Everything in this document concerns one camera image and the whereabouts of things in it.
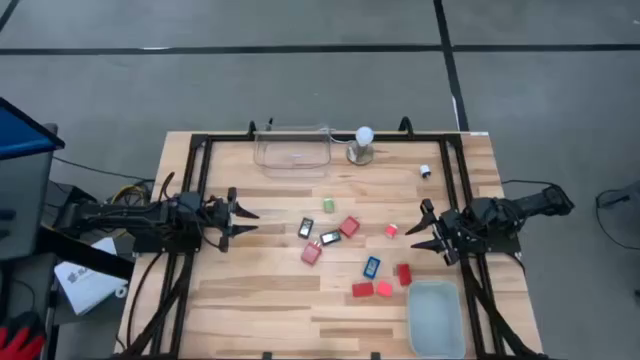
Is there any large red charger block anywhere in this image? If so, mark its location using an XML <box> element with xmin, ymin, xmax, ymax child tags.
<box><xmin>338</xmin><ymin>215</ymin><xmax>361</xmax><ymax>239</ymax></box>

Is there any person's red gloved hand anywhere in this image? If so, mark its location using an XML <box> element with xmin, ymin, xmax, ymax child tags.
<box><xmin>0</xmin><ymin>324</ymin><xmax>47</xmax><ymax>360</ymax></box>

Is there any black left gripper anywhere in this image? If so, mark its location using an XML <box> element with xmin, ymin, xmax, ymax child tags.
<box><xmin>199</xmin><ymin>186</ymin><xmax>261</xmax><ymax>254</ymax></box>

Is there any black floor cable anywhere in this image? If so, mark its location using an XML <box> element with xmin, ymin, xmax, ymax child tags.
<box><xmin>52</xmin><ymin>156</ymin><xmax>156</xmax><ymax>184</ymax></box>
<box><xmin>594</xmin><ymin>187</ymin><xmax>640</xmax><ymax>251</ymax></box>

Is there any grey translucent plastic bin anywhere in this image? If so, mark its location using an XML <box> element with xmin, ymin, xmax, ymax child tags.
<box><xmin>406</xmin><ymin>279</ymin><xmax>467</xmax><ymax>360</ymax></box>

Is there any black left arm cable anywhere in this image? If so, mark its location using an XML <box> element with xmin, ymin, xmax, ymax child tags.
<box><xmin>158</xmin><ymin>171</ymin><xmax>227</xmax><ymax>251</ymax></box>

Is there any yellow cable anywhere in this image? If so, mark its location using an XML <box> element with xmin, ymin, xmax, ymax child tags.
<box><xmin>110</xmin><ymin>182</ymin><xmax>154</xmax><ymax>207</ymax></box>

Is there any clear plastic bin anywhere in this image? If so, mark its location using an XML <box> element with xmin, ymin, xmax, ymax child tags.
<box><xmin>252</xmin><ymin>123</ymin><xmax>333</xmax><ymax>179</ymax></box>

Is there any small blue device with screen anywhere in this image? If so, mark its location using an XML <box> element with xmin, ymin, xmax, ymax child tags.
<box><xmin>362</xmin><ymin>256</ymin><xmax>382</xmax><ymax>280</ymax></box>

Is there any white lamp cable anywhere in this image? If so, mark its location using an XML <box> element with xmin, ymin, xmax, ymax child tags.
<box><xmin>327</xmin><ymin>127</ymin><xmax>357</xmax><ymax>146</ymax></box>

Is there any brass lamp with white bulb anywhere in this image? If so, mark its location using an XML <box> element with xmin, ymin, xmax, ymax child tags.
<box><xmin>346</xmin><ymin>125</ymin><xmax>376</xmax><ymax>167</ymax></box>

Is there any red wall charger with prongs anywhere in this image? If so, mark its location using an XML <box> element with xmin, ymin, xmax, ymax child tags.
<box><xmin>300</xmin><ymin>241</ymin><xmax>324</xmax><ymax>266</ymax></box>

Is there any monitor with blue screen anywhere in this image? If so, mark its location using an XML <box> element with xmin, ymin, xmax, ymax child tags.
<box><xmin>0</xmin><ymin>97</ymin><xmax>66</xmax><ymax>161</ymax></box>

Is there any black metal table frame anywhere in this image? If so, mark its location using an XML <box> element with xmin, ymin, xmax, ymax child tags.
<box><xmin>112</xmin><ymin>116</ymin><xmax>551</xmax><ymax>360</ymax></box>

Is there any white paper booklet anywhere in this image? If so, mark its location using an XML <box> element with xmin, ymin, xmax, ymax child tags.
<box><xmin>53</xmin><ymin>237</ymin><xmax>129</xmax><ymax>317</ymax></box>

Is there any black left base cable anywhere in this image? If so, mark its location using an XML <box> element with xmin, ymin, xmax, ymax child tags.
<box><xmin>124</xmin><ymin>252</ymin><xmax>166</xmax><ymax>351</ymax></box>

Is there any black desk edge bar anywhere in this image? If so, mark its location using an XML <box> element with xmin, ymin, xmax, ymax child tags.
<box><xmin>37</xmin><ymin>227</ymin><xmax>136</xmax><ymax>281</ymax></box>

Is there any grey desk cabinet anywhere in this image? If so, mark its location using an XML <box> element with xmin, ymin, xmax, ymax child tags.
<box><xmin>0</xmin><ymin>149</ymin><xmax>56</xmax><ymax>261</ymax></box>

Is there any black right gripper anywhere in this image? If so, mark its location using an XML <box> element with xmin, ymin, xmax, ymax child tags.
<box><xmin>404</xmin><ymin>198</ymin><xmax>474</xmax><ymax>267</ymax></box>

